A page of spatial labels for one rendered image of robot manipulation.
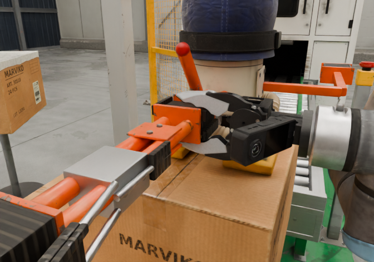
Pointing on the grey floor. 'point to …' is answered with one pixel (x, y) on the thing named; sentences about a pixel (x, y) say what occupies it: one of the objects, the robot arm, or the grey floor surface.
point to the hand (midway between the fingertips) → (180, 120)
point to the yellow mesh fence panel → (157, 39)
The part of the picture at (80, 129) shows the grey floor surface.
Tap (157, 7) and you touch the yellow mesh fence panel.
